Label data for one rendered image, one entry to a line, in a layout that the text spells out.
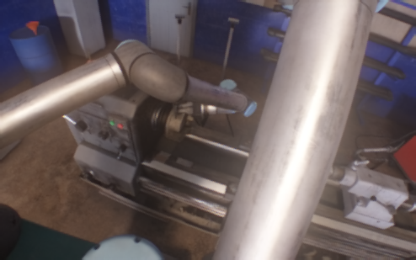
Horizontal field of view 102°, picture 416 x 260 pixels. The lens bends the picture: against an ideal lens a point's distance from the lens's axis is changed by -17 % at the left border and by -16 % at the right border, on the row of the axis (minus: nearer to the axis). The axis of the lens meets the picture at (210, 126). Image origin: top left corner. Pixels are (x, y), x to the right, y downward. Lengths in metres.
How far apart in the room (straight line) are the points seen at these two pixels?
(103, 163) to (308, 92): 1.49
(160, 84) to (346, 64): 0.46
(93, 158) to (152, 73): 1.16
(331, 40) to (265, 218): 0.22
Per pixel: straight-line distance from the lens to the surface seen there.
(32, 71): 4.04
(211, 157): 1.66
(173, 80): 0.59
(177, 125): 1.25
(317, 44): 0.27
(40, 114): 0.67
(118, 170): 1.54
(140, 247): 0.36
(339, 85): 0.26
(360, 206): 1.64
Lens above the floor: 2.06
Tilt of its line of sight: 45 degrees down
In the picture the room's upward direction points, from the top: 11 degrees clockwise
